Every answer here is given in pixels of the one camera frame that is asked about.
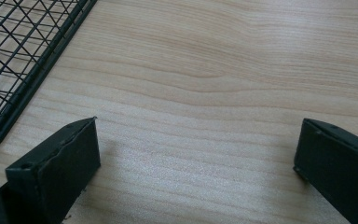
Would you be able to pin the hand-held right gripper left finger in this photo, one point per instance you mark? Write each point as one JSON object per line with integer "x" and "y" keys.
{"x": 54, "y": 168}

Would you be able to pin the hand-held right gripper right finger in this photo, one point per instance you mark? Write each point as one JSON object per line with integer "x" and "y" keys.
{"x": 338, "y": 165}

